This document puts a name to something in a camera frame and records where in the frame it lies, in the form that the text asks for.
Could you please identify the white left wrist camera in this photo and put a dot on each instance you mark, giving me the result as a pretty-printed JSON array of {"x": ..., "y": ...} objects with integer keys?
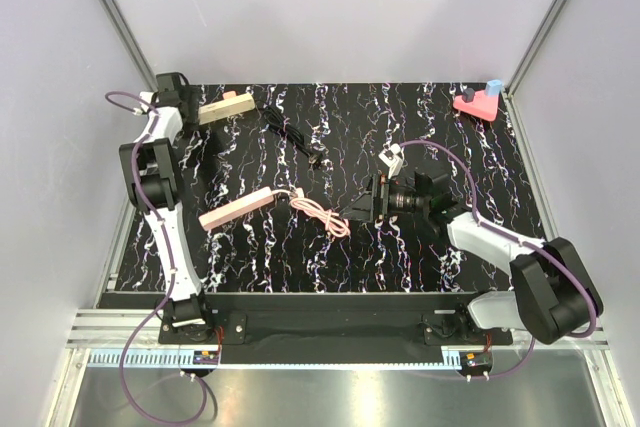
[{"x": 144, "y": 104}]

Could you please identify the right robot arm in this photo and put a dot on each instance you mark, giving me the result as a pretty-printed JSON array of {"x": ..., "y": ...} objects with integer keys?
[{"x": 552, "y": 295}]

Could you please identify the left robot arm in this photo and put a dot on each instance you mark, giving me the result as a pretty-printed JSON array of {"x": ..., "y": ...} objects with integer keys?
[{"x": 155, "y": 187}]

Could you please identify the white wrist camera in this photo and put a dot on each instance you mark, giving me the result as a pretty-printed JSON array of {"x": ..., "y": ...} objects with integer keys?
[
  {"x": 144, "y": 104},
  {"x": 393, "y": 159}
]

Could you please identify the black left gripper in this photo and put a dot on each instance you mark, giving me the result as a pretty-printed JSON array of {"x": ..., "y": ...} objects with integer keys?
[{"x": 191, "y": 97}]

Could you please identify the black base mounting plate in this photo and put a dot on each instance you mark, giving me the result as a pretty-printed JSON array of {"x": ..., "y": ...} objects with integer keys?
[{"x": 323, "y": 329}]

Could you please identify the dark grey plug block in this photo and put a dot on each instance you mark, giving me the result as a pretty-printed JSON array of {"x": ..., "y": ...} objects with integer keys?
[{"x": 468, "y": 95}]

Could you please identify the beige power strip red sockets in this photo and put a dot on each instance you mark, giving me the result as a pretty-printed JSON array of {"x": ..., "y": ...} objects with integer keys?
[{"x": 225, "y": 108}]

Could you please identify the pink power strip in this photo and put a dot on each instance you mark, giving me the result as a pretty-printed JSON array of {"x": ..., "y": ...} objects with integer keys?
[{"x": 237, "y": 208}]

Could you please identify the pink triangular socket block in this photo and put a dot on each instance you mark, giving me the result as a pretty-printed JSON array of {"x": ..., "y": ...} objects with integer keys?
[{"x": 482, "y": 107}]

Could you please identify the blue plug block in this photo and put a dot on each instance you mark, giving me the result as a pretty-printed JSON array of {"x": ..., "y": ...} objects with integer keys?
[{"x": 493, "y": 87}]

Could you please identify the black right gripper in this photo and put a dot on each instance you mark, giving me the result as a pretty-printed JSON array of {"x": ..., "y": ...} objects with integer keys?
[{"x": 373, "y": 204}]

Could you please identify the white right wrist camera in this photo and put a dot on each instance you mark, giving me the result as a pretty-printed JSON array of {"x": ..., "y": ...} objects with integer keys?
[{"x": 393, "y": 159}]

